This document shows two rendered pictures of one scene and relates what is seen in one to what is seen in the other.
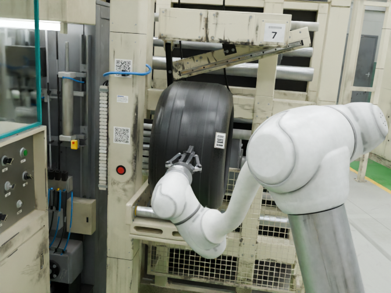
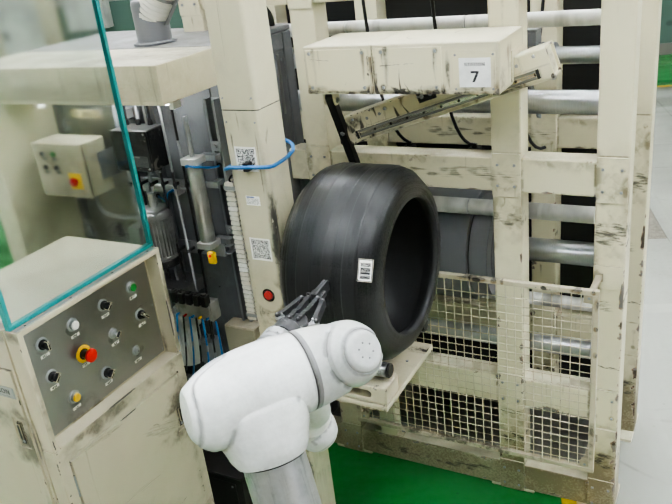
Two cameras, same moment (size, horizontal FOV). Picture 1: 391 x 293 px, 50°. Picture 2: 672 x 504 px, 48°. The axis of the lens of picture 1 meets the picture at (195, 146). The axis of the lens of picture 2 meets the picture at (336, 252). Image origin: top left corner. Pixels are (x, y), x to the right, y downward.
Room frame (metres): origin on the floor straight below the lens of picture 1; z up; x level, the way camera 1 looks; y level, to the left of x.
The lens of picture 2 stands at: (-0.14, -0.71, 2.12)
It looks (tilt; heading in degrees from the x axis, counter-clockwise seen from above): 23 degrees down; 22
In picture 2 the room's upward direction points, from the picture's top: 7 degrees counter-clockwise
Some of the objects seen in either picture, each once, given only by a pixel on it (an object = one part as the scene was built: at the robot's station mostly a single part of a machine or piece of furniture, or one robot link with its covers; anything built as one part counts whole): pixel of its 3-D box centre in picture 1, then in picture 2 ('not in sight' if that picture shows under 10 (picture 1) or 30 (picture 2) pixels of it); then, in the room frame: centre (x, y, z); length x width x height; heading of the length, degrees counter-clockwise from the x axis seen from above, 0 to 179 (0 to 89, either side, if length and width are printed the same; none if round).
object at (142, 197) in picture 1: (141, 199); not in sight; (1.84, 0.24, 0.90); 0.40 x 0.03 x 0.10; 172
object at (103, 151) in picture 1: (106, 138); (246, 251); (1.81, 0.40, 1.19); 0.05 x 0.04 x 0.48; 172
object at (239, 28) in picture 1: (225, 28); (412, 61); (2.09, -0.11, 1.71); 0.61 x 0.25 x 0.15; 82
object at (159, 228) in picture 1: (171, 228); (339, 378); (1.68, 0.08, 0.84); 0.36 x 0.09 x 0.06; 82
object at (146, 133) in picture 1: (154, 148); not in sight; (2.22, 0.23, 1.05); 0.20 x 0.15 x 0.30; 82
